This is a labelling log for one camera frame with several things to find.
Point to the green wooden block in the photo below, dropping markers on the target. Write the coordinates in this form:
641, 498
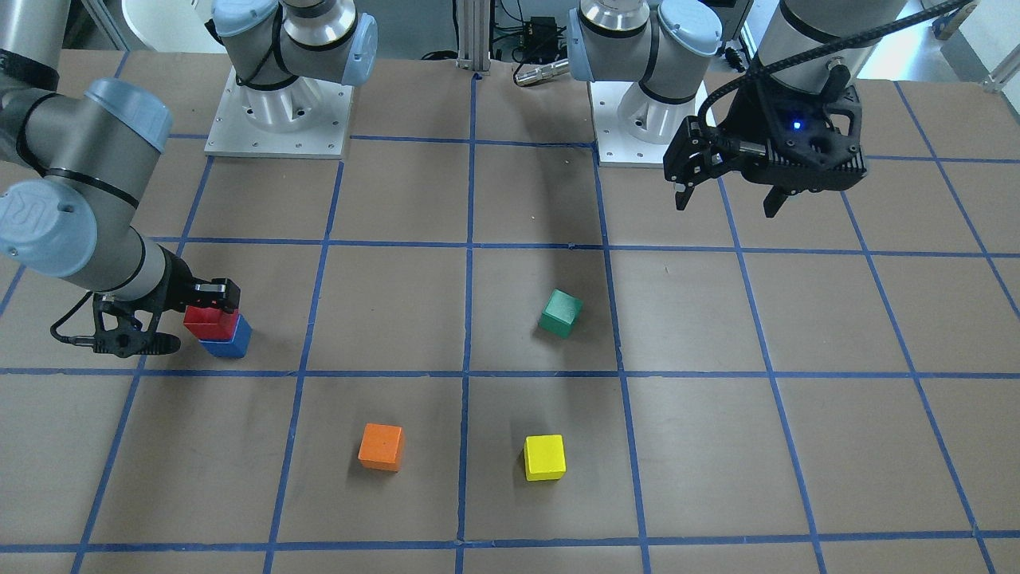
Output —
560, 313

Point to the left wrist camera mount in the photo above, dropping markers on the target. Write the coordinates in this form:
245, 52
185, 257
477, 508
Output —
811, 142

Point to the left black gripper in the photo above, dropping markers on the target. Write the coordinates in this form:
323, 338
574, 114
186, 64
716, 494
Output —
749, 122

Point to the orange wooden block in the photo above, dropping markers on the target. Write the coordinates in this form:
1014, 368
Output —
381, 447

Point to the blue wooden block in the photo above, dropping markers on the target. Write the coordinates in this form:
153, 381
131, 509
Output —
237, 345

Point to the aluminium frame post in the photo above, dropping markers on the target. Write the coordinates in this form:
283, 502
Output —
473, 33

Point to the yellow wooden block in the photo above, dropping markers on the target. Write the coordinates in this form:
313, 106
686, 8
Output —
544, 457

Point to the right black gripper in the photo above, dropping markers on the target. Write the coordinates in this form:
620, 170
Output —
172, 288

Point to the red wooden block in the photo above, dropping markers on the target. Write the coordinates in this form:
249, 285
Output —
210, 323

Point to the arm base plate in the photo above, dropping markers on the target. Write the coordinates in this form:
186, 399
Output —
653, 143
309, 119

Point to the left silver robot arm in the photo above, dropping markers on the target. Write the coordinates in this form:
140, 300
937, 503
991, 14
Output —
666, 46

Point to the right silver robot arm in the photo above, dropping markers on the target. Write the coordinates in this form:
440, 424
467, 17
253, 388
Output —
93, 156

